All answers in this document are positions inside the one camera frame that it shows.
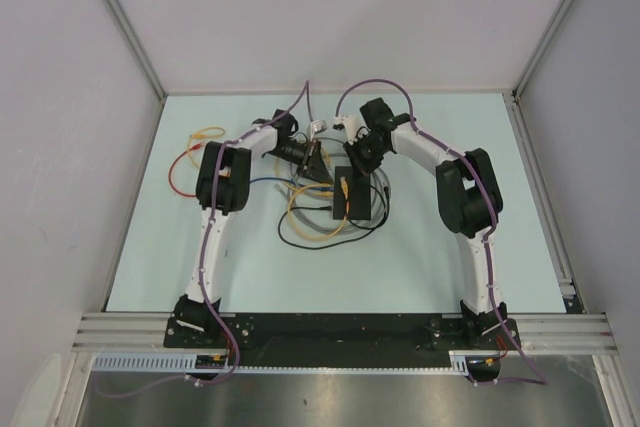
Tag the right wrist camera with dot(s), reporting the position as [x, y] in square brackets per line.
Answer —
[349, 125]

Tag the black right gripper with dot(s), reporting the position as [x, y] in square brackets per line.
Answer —
[363, 169]

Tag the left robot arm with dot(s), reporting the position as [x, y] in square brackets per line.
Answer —
[222, 190]

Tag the aluminium frame rail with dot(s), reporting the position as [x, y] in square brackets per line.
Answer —
[542, 334]

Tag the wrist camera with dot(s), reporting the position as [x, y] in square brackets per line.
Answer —
[349, 125]
[316, 127]

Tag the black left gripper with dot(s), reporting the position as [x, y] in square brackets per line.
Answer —
[314, 164]

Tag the black network switch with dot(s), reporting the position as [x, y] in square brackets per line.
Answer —
[352, 197]

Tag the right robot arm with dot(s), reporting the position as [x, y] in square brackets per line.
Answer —
[468, 199]

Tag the grey cable duct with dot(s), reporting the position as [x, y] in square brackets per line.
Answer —
[187, 363]

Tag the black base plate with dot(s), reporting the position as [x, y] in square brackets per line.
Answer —
[352, 341]

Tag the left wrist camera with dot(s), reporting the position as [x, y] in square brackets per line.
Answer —
[316, 127]

